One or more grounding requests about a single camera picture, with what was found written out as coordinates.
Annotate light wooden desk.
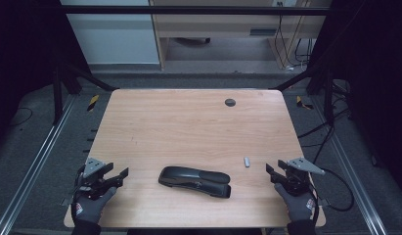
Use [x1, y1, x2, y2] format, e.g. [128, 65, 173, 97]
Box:
[149, 0, 332, 71]

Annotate hanging black cables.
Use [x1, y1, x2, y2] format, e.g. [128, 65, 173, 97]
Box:
[274, 1, 315, 71]

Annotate thin black floor cable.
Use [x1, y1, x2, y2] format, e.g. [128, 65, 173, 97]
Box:
[9, 107, 34, 127]

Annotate hand-held gripper cable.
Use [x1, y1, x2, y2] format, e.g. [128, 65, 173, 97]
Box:
[72, 164, 87, 197]
[308, 182, 321, 228]

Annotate white cabinet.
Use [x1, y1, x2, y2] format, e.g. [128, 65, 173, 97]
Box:
[60, 0, 160, 66]

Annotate black floor cables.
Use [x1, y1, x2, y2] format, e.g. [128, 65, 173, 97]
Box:
[297, 81, 352, 149]

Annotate person's right hand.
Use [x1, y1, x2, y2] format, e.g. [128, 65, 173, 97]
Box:
[274, 183, 317, 223]

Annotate black horizontal frame bar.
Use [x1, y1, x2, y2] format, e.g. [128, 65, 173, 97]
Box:
[60, 4, 332, 16]

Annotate right hand-held gripper cable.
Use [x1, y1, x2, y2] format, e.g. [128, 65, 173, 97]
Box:
[308, 182, 321, 228]

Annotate black metal frame stand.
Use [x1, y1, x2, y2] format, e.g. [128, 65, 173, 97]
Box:
[51, 62, 119, 125]
[270, 63, 336, 123]

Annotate yellow-handled tool right floor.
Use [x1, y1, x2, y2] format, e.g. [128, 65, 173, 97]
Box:
[295, 95, 314, 111]

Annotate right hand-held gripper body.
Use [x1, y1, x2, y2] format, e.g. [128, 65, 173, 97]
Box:
[285, 157, 326, 196]

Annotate left hand-held gripper cable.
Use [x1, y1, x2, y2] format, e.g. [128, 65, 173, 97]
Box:
[72, 164, 87, 197]

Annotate person's left hand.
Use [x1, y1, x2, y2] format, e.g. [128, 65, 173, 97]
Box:
[71, 186, 118, 223]

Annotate dark object under desk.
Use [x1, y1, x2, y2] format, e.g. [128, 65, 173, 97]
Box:
[173, 36, 212, 46]

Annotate black curtain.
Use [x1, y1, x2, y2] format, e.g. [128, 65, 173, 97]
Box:
[0, 0, 92, 155]
[314, 0, 402, 197]

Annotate black stapler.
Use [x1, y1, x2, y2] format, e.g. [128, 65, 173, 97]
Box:
[157, 165, 232, 199]

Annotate aluminium floor rail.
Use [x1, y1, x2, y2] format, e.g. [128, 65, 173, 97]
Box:
[0, 94, 77, 235]
[310, 96, 389, 235]

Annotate yellow black striped tape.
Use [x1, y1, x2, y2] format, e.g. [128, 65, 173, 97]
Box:
[87, 94, 101, 113]

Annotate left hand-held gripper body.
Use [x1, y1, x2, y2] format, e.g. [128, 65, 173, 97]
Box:
[75, 157, 109, 201]

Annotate black looped floor cable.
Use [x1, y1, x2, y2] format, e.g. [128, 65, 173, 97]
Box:
[310, 125, 355, 212]

